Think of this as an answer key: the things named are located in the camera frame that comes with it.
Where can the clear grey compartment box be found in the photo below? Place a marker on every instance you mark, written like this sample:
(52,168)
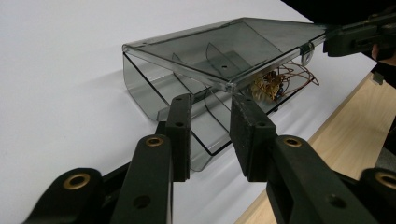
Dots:
(218,56)

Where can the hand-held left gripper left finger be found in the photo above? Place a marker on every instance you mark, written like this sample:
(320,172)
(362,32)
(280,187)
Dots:
(179,140)

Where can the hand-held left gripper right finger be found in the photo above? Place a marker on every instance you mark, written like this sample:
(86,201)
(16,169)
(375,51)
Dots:
(250,140)

